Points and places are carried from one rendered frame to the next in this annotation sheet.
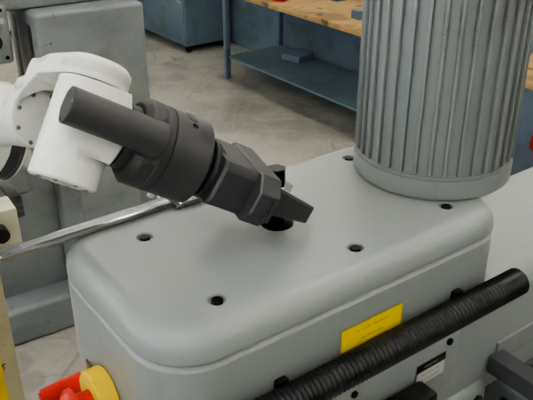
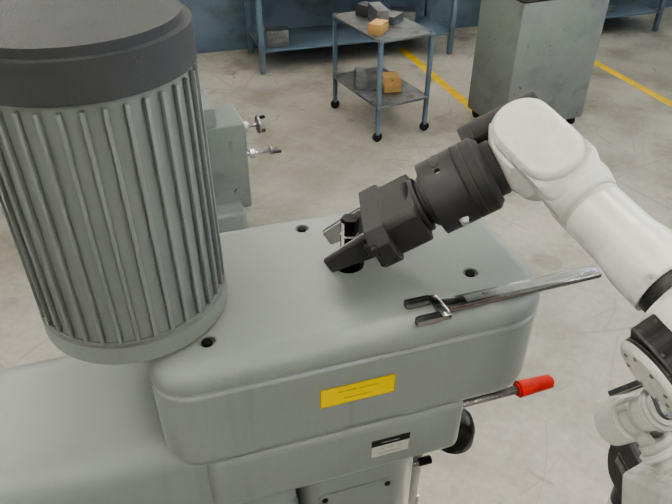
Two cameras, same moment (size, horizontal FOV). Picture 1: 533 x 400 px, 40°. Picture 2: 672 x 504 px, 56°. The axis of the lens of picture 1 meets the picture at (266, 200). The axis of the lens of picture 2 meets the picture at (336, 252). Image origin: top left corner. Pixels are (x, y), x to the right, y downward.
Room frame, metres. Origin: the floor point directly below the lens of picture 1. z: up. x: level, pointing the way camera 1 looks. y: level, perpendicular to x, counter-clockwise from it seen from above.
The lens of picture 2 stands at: (1.31, 0.18, 2.36)
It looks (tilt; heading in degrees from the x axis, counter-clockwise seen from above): 36 degrees down; 199
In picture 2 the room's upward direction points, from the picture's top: straight up
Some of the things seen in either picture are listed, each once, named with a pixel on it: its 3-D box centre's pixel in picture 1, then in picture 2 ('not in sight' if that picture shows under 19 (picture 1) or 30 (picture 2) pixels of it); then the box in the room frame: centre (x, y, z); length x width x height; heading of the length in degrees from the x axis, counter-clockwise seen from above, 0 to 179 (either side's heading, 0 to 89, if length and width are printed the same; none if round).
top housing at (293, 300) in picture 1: (286, 277); (336, 314); (0.73, -0.02, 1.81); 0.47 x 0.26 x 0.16; 126
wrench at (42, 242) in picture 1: (105, 221); (507, 291); (0.71, 0.18, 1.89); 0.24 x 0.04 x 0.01; 127
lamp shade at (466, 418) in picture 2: not in sight; (454, 425); (0.58, 0.14, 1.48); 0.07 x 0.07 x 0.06
